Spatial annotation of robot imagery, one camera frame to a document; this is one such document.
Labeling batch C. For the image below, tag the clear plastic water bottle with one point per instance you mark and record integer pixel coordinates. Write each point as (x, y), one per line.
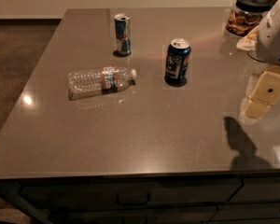
(109, 78)

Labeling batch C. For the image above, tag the silver blue energy drink can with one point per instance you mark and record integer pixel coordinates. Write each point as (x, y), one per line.
(123, 34)

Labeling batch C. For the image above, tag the dark blue soda can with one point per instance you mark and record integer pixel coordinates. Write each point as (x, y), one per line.
(177, 61)

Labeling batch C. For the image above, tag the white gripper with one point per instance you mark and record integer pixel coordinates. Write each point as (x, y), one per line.
(274, 36)

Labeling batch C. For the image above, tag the glass jar with black lid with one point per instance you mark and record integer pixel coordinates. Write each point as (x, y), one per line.
(246, 15)

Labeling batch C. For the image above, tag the dark drawer with handle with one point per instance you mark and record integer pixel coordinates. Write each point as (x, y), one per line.
(108, 196)

